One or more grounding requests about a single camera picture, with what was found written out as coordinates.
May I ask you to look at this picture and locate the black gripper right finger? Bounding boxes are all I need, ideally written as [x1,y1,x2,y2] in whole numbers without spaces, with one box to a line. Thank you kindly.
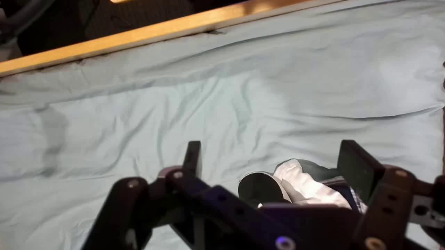
[338,141,385,203]

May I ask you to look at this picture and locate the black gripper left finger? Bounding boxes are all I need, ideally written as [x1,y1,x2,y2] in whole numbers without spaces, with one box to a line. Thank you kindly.
[182,141,201,177]

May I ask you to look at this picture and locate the white shorts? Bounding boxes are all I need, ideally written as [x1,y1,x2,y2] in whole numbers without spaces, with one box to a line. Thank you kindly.
[272,159,367,213]

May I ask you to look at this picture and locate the light blue bed sheet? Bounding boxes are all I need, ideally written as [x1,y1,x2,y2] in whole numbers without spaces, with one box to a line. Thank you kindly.
[0,0,445,250]

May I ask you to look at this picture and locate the wooden bed frame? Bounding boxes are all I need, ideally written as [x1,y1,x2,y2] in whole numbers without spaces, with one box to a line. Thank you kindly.
[0,0,343,78]

